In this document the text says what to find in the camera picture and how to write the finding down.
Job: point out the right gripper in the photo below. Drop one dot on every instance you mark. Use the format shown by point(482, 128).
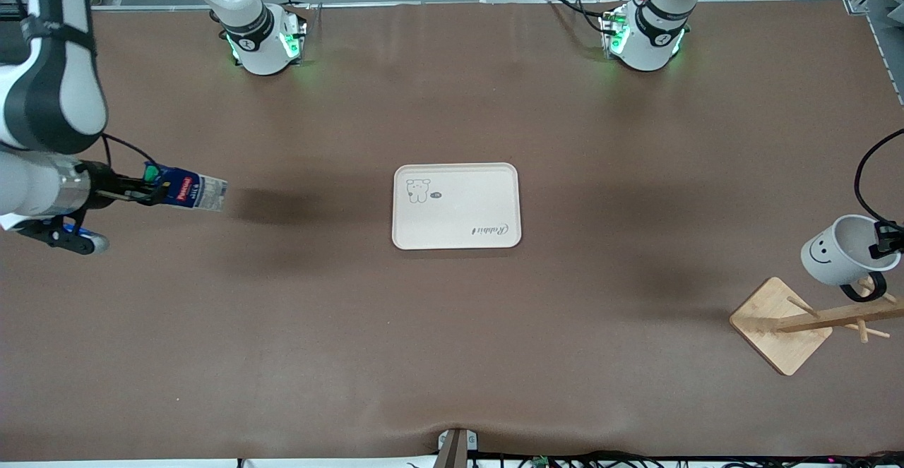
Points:
point(104, 184)

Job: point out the white smiley mug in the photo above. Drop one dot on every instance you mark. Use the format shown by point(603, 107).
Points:
point(837, 253)

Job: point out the blue milk carton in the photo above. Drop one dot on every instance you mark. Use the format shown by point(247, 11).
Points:
point(194, 193)

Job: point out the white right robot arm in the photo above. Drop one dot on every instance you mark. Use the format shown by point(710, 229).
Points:
point(49, 94)

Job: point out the wooden mug rack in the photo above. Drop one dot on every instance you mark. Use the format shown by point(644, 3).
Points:
point(777, 323)

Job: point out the brown table cover mat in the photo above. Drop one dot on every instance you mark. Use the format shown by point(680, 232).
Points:
point(282, 327)

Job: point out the cream rabbit print tray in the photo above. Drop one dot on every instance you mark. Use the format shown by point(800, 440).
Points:
point(459, 207)

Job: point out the small green circuit board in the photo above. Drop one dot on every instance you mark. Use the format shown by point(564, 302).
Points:
point(541, 462)

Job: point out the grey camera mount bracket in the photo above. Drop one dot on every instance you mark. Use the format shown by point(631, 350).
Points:
point(455, 447)

